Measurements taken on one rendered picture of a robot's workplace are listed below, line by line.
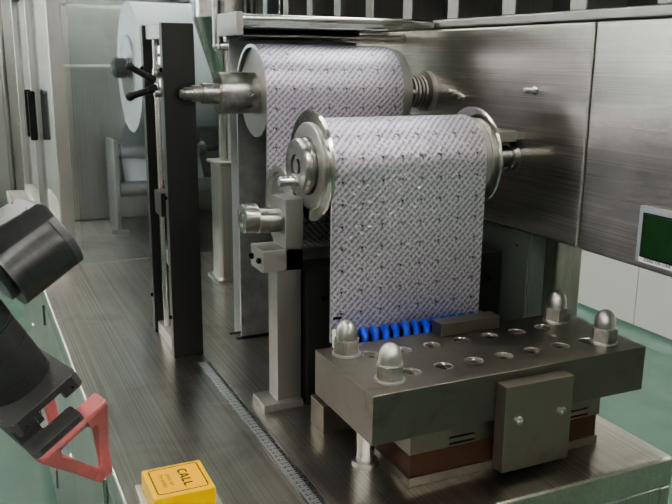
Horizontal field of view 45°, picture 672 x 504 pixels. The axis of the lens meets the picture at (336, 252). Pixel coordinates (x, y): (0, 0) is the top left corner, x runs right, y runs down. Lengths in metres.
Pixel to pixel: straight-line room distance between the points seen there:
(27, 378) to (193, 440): 0.44
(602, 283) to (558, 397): 3.58
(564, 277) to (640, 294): 2.95
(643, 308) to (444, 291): 3.29
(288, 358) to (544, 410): 0.37
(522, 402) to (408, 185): 0.32
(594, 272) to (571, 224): 3.47
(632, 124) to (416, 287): 0.35
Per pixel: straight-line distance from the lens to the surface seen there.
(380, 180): 1.05
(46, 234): 0.68
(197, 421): 1.15
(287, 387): 1.17
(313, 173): 1.04
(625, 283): 4.46
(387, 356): 0.92
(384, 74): 1.32
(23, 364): 0.69
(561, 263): 1.44
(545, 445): 1.04
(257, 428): 1.12
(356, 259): 1.06
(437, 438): 0.97
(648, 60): 1.05
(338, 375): 0.97
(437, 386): 0.93
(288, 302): 1.12
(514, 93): 1.24
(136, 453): 1.08
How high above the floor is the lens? 1.39
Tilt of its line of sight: 14 degrees down
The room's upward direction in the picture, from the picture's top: 1 degrees clockwise
